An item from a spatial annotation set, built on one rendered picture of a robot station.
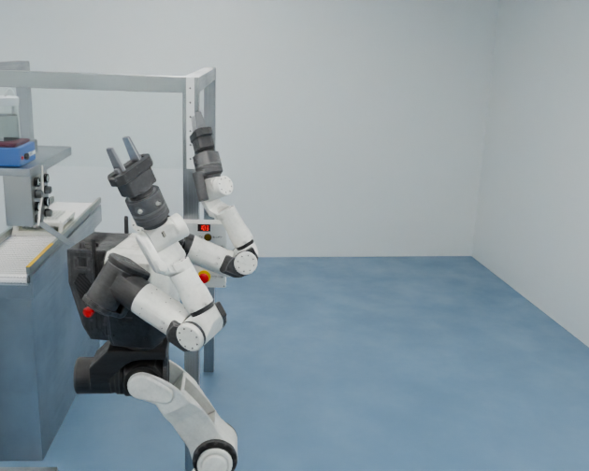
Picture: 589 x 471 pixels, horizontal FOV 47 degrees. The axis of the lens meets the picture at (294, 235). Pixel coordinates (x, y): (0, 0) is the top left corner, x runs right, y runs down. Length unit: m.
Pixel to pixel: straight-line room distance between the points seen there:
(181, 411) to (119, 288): 0.54
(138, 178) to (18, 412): 1.93
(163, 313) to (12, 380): 1.62
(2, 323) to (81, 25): 3.37
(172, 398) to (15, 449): 1.44
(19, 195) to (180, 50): 3.34
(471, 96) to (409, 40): 0.77
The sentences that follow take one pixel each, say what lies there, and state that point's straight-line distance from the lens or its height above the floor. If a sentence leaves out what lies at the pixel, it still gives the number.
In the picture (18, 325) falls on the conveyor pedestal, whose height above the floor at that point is 0.67.
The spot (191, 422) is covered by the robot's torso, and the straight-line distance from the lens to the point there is 2.25.
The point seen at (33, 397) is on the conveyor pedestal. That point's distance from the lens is 3.34.
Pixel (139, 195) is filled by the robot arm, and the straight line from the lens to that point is 1.67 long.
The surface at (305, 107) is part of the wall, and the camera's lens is 6.08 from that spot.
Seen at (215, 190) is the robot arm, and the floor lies 1.41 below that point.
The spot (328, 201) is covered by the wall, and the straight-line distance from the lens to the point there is 6.24.
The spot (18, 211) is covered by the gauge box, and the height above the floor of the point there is 1.21.
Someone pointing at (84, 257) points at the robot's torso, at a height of 1.27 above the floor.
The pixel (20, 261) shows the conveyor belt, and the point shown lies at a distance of 3.17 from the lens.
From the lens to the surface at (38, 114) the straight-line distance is 2.73.
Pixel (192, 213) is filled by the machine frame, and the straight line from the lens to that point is 2.69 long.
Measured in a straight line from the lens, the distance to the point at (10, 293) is 3.05.
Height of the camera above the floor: 1.87
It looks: 15 degrees down
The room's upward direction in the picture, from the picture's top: 2 degrees clockwise
